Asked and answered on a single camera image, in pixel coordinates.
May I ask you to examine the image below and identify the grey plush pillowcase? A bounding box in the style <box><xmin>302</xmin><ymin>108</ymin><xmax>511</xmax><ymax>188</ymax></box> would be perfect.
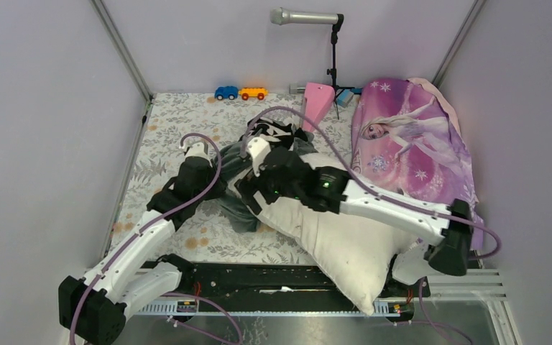
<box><xmin>216</xmin><ymin>117</ymin><xmax>316</xmax><ymax>233</ymax></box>

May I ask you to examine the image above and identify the white pillow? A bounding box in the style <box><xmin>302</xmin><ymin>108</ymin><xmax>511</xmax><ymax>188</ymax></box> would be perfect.
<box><xmin>220</xmin><ymin>152</ymin><xmax>417</xmax><ymax>315</ymax></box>

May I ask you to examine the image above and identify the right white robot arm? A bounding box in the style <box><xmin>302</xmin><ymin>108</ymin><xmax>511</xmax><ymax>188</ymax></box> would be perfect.
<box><xmin>234</xmin><ymin>144</ymin><xmax>472</xmax><ymax>296</ymax></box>

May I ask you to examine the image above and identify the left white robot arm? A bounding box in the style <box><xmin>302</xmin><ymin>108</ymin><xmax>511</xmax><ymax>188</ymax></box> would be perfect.
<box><xmin>57</xmin><ymin>155</ymin><xmax>225</xmax><ymax>344</ymax></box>

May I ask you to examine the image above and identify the floral table cloth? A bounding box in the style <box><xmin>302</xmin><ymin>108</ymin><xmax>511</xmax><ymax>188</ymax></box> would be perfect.
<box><xmin>106</xmin><ymin>92</ymin><xmax>467</xmax><ymax>269</ymax></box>

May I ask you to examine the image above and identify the pink wedge block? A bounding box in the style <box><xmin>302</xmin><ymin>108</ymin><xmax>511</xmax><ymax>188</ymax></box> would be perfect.
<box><xmin>301</xmin><ymin>82</ymin><xmax>335</xmax><ymax>132</ymax></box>

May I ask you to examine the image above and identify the blue toy car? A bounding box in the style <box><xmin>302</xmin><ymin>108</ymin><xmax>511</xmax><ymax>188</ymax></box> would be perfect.
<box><xmin>213</xmin><ymin>86</ymin><xmax>239</xmax><ymax>101</ymax></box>

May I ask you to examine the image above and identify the orange toy car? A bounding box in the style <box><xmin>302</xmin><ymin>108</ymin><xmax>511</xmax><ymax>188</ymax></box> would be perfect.
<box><xmin>239</xmin><ymin>88</ymin><xmax>269</xmax><ymax>101</ymax></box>

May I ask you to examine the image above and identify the light blue small box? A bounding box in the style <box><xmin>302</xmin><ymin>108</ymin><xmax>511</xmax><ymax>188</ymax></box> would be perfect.
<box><xmin>336</xmin><ymin>89</ymin><xmax>354</xmax><ymax>108</ymax></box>

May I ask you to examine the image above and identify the purple princess print blanket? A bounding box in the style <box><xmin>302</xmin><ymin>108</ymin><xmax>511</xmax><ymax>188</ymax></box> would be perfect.
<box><xmin>351</xmin><ymin>78</ymin><xmax>482</xmax><ymax>223</ymax></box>

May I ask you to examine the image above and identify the silver microphone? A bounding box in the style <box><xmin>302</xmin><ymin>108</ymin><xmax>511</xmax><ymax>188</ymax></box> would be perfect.
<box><xmin>270</xmin><ymin>7</ymin><xmax>344</xmax><ymax>25</ymax></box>

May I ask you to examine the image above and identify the black microphone stand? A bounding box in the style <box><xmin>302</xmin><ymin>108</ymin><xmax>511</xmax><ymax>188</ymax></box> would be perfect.
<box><xmin>326</xmin><ymin>14</ymin><xmax>352</xmax><ymax>119</ymax></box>

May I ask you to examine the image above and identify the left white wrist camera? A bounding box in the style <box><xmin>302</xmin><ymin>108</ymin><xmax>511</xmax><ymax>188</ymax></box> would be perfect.
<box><xmin>180</xmin><ymin>141</ymin><xmax>211</xmax><ymax>161</ymax></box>

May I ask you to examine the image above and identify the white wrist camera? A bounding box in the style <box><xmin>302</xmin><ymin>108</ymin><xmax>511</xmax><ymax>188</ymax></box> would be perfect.
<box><xmin>244</xmin><ymin>137</ymin><xmax>271</xmax><ymax>177</ymax></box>
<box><xmin>180</xmin><ymin>141</ymin><xmax>211</xmax><ymax>161</ymax></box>

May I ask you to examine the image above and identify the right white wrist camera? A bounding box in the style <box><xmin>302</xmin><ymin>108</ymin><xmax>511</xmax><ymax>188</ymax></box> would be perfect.
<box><xmin>244</xmin><ymin>137</ymin><xmax>271</xmax><ymax>177</ymax></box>

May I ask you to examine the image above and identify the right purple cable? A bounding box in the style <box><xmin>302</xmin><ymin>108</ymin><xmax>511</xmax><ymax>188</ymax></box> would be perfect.
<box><xmin>239</xmin><ymin>105</ymin><xmax>502</xmax><ymax>345</ymax></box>

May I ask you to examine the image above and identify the purple cable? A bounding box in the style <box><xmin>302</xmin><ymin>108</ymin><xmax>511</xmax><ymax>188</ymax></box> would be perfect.
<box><xmin>239</xmin><ymin>105</ymin><xmax>502</xmax><ymax>345</ymax></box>
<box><xmin>68</xmin><ymin>132</ymin><xmax>244</xmax><ymax>345</ymax></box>

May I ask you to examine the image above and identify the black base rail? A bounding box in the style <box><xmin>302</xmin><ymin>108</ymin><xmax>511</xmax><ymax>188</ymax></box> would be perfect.
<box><xmin>102</xmin><ymin>257</ymin><xmax>432</xmax><ymax>316</ymax></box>

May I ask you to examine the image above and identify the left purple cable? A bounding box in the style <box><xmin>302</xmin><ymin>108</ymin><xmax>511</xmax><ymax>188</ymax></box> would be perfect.
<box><xmin>68</xmin><ymin>132</ymin><xmax>244</xmax><ymax>345</ymax></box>

